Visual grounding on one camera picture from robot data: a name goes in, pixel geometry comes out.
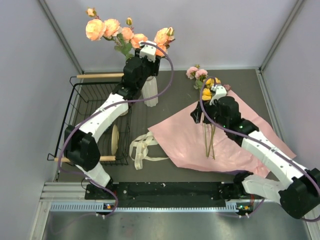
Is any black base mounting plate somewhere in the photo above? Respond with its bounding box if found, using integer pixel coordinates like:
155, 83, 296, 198
84, 181, 253, 201

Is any white ribbed ceramic vase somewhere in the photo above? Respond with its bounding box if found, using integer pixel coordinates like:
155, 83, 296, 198
141, 76, 158, 107

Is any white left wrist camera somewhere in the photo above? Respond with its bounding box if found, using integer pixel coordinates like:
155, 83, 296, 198
138, 40, 157, 63

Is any yellow rose stem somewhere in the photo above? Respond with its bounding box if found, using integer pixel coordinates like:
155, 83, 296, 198
199, 77, 222, 158

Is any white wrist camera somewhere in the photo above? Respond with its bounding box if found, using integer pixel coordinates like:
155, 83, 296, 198
138, 40, 157, 63
209, 84, 227, 105

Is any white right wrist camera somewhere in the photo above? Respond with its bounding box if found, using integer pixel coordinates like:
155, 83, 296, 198
209, 84, 227, 105

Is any grey slotted cable duct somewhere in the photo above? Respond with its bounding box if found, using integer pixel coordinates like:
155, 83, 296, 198
50, 202, 252, 213

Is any pink wrapping paper sheet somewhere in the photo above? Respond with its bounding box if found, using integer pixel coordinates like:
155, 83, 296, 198
147, 89, 298, 180

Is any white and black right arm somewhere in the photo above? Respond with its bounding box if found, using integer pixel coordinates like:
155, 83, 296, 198
190, 96, 320, 220

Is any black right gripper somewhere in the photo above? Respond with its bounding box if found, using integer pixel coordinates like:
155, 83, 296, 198
190, 99, 228, 128

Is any cream ceramic plate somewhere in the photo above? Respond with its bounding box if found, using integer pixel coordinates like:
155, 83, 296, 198
111, 124, 120, 156

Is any black wire basket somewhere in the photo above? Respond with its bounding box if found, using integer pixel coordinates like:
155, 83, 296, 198
47, 76, 132, 166

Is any cream printed ribbon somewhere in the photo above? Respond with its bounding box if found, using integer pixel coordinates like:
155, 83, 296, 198
129, 131, 169, 170

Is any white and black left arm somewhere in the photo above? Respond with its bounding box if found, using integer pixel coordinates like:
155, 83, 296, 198
63, 45, 161, 199

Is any mauve rose stem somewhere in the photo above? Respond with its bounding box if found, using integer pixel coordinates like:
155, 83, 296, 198
209, 83, 232, 161

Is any pink rose stem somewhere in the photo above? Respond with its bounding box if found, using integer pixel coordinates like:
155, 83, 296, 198
186, 64, 208, 90

